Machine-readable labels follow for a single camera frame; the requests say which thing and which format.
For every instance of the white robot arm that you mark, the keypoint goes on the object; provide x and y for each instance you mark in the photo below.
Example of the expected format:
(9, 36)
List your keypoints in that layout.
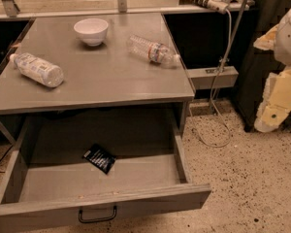
(282, 46)

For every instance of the white labelled plastic bottle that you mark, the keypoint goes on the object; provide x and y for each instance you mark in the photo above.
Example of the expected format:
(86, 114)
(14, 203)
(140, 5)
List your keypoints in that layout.
(38, 69)

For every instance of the grey open drawer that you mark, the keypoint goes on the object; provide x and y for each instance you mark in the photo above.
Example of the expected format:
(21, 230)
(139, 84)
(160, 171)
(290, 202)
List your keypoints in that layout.
(48, 181)

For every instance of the white ceramic bowl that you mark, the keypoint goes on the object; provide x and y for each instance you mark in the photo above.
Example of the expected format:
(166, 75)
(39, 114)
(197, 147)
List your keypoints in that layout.
(92, 31)

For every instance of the metal shelf rail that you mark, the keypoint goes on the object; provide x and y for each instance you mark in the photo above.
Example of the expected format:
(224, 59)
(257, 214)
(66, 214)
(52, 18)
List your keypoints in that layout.
(119, 4)

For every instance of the dark blue rxbar wrapper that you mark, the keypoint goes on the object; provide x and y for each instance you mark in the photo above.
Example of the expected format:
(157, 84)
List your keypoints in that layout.
(100, 158)

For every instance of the grey counter cabinet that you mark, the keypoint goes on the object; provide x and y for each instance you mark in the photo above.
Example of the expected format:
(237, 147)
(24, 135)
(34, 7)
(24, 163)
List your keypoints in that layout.
(107, 75)

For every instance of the clear plastic water bottle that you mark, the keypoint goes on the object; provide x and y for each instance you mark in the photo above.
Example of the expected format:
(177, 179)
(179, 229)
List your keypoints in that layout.
(153, 51)

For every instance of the black drawer handle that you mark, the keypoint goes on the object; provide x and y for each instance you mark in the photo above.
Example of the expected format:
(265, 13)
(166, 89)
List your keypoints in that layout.
(87, 216)

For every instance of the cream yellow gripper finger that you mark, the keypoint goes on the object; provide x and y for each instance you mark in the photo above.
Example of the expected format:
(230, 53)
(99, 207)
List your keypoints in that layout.
(267, 41)
(276, 104)

